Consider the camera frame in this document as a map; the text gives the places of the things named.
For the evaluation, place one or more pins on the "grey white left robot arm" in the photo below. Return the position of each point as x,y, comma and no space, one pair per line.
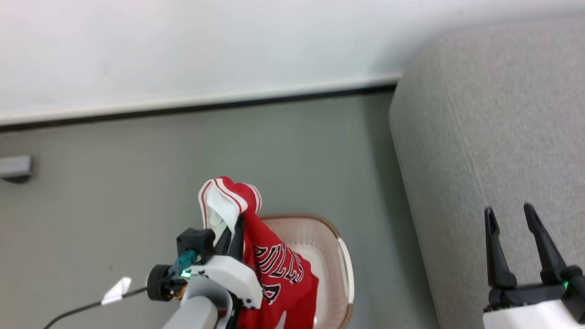
196,313

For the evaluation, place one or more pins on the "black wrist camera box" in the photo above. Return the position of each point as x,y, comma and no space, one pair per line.
196,243

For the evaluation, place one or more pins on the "white black baseboard strip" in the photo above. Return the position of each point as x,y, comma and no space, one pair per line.
205,103

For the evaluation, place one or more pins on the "grey metal floor foot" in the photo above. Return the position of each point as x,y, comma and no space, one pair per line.
16,166

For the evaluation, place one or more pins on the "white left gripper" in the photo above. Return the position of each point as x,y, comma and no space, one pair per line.
228,274

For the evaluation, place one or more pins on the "grey fabric sofa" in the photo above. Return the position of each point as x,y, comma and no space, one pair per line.
493,151

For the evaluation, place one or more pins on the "black cylindrical wrist module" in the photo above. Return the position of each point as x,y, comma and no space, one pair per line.
158,283

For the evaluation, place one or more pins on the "red basketball jersey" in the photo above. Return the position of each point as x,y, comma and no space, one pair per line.
279,274

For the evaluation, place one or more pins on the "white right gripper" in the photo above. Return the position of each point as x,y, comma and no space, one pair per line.
530,315

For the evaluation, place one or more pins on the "cream perforated laundry basket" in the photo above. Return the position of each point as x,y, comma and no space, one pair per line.
327,256

